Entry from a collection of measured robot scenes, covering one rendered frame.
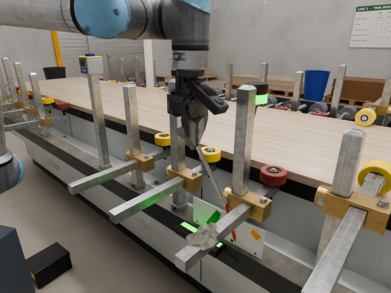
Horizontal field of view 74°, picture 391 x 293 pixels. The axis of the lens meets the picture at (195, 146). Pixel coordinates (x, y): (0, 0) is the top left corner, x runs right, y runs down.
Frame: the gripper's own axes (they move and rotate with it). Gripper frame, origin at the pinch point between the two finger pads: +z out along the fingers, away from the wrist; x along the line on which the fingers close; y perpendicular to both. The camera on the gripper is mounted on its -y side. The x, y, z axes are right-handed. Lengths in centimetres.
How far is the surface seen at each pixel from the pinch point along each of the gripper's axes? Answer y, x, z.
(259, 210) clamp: -18.4, -5.2, 14.6
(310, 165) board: -21.6, -32.4, 10.3
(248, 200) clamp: -14.6, -5.8, 13.5
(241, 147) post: -10.7, -6.0, -0.8
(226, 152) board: 5.9, -24.3, 10.9
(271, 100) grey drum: 51, -153, 18
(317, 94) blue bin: 137, -570, 79
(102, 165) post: 65, -6, 30
